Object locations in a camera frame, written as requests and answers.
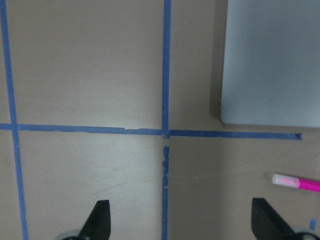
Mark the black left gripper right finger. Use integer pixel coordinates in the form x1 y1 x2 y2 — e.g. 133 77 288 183
251 197 296 239

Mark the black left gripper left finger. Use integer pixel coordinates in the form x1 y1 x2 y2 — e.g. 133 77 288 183
78 200 111 238

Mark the pink pen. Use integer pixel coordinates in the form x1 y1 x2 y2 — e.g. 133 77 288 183
271 173 320 193

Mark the silver closed laptop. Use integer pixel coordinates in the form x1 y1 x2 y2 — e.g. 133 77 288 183
220 0 320 128

